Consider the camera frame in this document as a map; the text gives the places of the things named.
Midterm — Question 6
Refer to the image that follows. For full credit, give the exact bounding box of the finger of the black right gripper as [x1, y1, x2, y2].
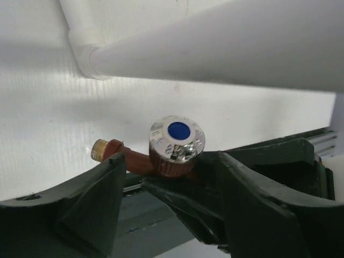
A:
[142, 178, 227, 245]

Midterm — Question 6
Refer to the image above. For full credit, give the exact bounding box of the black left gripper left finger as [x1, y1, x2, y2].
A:
[1, 153, 126, 257]

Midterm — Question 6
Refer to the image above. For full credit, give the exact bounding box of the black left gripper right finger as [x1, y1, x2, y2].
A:
[216, 152, 343, 257]

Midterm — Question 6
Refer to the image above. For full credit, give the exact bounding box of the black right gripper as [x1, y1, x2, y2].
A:
[224, 138, 335, 200]

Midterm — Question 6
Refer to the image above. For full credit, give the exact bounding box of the brown water faucet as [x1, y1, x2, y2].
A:
[90, 116, 206, 185]

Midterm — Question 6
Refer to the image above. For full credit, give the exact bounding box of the white PVC pipe frame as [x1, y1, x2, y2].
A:
[60, 1, 343, 93]

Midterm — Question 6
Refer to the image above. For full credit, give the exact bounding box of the aluminium front rail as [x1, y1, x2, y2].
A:
[309, 131, 338, 160]

